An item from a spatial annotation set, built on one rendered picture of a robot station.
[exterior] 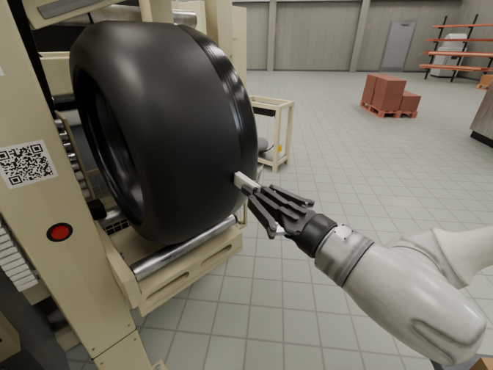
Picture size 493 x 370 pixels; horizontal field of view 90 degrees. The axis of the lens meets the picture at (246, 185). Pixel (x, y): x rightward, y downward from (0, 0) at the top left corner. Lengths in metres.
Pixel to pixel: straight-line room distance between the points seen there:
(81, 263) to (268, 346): 1.12
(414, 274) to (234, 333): 1.31
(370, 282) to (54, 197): 0.58
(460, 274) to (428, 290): 0.14
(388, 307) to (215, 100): 0.44
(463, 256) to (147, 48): 0.64
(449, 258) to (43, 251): 0.76
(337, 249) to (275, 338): 1.24
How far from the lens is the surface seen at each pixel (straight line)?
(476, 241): 0.54
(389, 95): 6.02
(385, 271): 0.40
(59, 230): 0.66
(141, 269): 0.71
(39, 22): 0.97
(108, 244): 0.76
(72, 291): 0.77
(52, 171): 0.61
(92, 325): 0.87
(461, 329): 0.41
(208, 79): 0.54
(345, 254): 0.41
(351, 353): 1.66
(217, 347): 1.58
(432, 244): 0.53
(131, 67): 0.51
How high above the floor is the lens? 1.41
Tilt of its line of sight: 30 degrees down
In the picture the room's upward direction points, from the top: straight up
